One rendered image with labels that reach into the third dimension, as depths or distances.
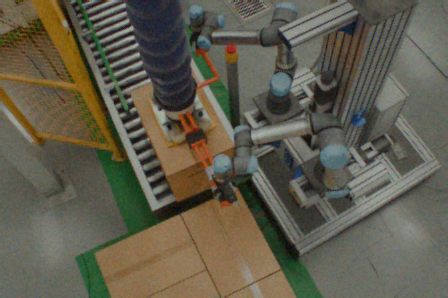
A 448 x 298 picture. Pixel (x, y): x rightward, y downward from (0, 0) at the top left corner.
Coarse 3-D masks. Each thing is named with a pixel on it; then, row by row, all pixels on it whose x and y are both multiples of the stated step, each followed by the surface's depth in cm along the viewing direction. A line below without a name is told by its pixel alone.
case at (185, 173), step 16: (144, 96) 286; (144, 112) 281; (224, 128) 273; (160, 144) 272; (208, 144) 270; (224, 144) 269; (160, 160) 267; (176, 160) 267; (192, 160) 266; (208, 160) 269; (176, 176) 268; (192, 176) 277; (176, 192) 286; (192, 192) 296
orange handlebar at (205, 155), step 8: (208, 64) 277; (216, 72) 273; (208, 80) 271; (216, 80) 272; (184, 120) 262; (192, 120) 261; (184, 128) 260; (200, 152) 252; (208, 152) 252; (200, 160) 252
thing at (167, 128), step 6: (150, 102) 282; (150, 108) 281; (156, 108) 279; (156, 114) 278; (156, 120) 277; (162, 126) 274; (168, 126) 271; (174, 126) 273; (162, 132) 273; (168, 132) 272; (180, 132) 272; (168, 138) 270; (168, 144) 269; (174, 144) 269
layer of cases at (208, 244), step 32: (160, 224) 307; (192, 224) 306; (224, 224) 304; (256, 224) 303; (96, 256) 300; (128, 256) 299; (160, 256) 298; (192, 256) 297; (224, 256) 296; (256, 256) 294; (128, 288) 290; (160, 288) 289; (192, 288) 288; (224, 288) 287; (256, 288) 286; (288, 288) 284
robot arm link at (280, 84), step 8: (280, 72) 264; (272, 80) 263; (280, 80) 262; (288, 80) 262; (272, 88) 262; (280, 88) 261; (288, 88) 261; (272, 96) 268; (280, 96) 264; (288, 96) 269
